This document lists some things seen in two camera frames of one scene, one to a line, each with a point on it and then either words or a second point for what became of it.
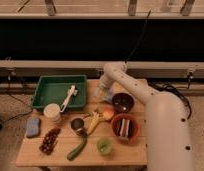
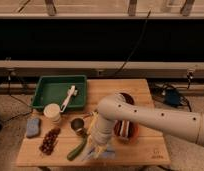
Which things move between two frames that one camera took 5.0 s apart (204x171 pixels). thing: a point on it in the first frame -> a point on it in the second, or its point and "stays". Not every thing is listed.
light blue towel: [102, 95] -> [102, 152]
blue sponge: [33, 126] stays
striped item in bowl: [124, 128] stays
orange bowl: [130, 117] stays
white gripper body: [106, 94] -> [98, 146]
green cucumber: [77, 150] stays
